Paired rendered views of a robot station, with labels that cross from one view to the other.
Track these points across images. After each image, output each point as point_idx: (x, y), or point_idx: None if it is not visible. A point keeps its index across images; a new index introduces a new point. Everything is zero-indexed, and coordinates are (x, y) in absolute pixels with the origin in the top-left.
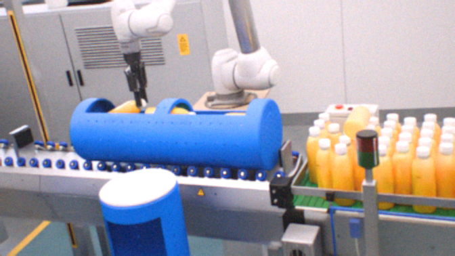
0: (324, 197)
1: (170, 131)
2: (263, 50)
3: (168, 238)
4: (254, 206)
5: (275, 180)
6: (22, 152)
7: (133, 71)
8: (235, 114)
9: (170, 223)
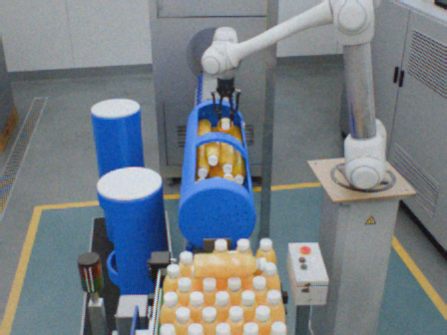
0: None
1: (185, 160)
2: (366, 143)
3: (114, 231)
4: None
5: (159, 254)
6: None
7: (220, 95)
8: (193, 179)
9: (117, 222)
